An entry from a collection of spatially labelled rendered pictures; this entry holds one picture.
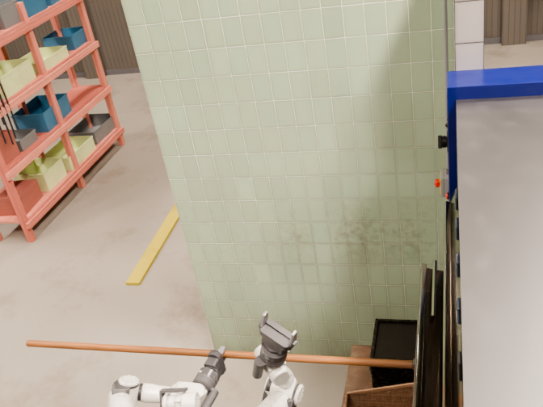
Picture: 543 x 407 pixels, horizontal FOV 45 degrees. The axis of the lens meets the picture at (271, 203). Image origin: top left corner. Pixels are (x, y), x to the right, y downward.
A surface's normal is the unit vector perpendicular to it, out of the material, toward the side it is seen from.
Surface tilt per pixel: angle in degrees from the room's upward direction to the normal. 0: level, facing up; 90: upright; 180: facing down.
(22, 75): 90
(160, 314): 0
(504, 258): 0
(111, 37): 90
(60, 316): 0
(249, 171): 90
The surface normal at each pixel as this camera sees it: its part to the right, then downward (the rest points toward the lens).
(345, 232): -0.22, 0.53
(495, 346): -0.15, -0.85
